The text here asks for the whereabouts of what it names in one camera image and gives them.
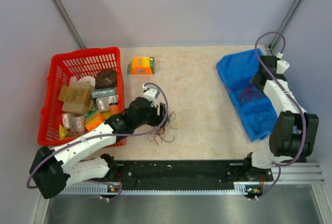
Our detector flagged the red and black cable tangle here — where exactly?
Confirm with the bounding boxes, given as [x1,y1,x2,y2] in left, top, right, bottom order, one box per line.
[147,109,179,146]

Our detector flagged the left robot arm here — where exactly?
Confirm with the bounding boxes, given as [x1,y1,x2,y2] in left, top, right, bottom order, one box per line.
[28,97,168,199]

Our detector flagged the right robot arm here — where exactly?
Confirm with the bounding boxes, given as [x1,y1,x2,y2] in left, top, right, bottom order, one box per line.
[242,54,319,180]

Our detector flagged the teal flat packet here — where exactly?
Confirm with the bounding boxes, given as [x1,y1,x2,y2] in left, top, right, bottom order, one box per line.
[91,87,118,99]

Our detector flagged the orange yellow box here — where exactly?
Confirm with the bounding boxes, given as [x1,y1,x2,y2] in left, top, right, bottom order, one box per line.
[127,57,155,75]

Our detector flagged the brown round cake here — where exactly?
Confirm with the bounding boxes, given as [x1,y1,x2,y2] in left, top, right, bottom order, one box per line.
[95,69,117,89]

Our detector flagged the blue plastic divided bin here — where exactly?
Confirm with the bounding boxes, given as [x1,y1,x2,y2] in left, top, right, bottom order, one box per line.
[216,49,277,142]

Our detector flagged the brown cardboard box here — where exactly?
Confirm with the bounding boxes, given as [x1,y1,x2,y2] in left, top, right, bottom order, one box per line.
[58,82,94,115]

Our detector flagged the pink wrapped snack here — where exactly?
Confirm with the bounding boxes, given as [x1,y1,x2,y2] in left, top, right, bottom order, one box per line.
[62,113,85,133]

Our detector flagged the red plastic basket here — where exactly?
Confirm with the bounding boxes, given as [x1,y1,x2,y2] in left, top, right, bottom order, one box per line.
[37,47,125,146]

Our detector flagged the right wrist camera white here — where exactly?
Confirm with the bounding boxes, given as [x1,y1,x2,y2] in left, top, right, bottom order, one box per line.
[276,52,290,74]

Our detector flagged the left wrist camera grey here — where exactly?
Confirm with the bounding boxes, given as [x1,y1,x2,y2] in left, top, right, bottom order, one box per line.
[142,85,160,107]

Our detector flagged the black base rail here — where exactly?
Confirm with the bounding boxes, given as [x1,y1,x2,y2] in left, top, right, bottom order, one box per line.
[99,158,272,191]

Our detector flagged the black cables in bin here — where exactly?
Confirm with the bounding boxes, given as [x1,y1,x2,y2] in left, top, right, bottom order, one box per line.
[248,109,278,134]

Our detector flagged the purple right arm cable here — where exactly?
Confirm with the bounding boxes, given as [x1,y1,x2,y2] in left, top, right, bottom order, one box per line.
[254,32,308,200]

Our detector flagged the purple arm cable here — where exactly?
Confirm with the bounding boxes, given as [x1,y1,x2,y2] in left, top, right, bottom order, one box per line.
[254,32,308,200]
[26,82,169,201]

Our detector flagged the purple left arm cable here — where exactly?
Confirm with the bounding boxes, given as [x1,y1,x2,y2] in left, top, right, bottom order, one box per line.
[26,82,169,201]

